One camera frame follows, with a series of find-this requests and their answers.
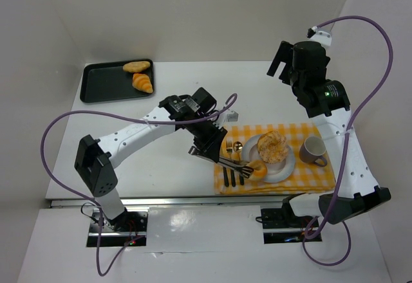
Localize metal tongs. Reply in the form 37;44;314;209
189;146;254;178

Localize small ring bread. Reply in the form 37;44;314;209
247;160;268;181

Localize sugared round bread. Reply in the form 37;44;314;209
257;131;288;164

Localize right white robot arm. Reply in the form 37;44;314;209
267;27;391;224

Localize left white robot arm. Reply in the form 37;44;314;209
74;87;238;230

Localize oval bread roll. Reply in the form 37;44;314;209
122;61;151;73

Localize white plate blue rim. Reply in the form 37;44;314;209
241;134;295;183

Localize yellow checkered cloth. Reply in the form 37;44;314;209
214;123;335;195

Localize striped croissant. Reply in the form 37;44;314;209
132;73;153;94

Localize black baking tray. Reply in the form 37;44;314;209
79;59;155;104

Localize black handled fork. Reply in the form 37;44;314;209
226;140;236;187

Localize black handled spoon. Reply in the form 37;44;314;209
233;141;245;186

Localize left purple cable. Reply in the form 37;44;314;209
40;93;238;277

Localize purple cable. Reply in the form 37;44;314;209
40;93;238;277
301;15;393;267

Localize black handled knife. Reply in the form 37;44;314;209
223;167;229;187

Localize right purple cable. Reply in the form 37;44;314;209
301;15;393;267

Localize front aluminium rail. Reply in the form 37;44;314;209
48;196;323;209

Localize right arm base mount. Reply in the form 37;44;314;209
255;198;312;244

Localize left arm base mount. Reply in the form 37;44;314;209
80;203;149;248

